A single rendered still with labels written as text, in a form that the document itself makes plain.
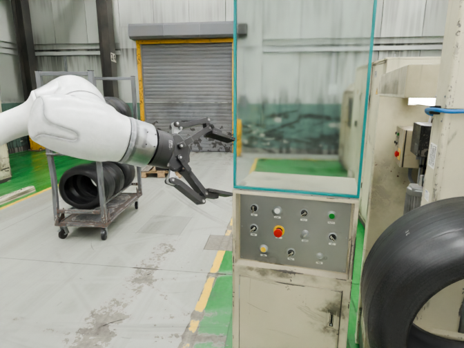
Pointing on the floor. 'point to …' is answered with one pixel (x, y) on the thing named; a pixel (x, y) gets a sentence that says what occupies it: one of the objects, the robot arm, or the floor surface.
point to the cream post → (447, 159)
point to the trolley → (101, 213)
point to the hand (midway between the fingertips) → (226, 166)
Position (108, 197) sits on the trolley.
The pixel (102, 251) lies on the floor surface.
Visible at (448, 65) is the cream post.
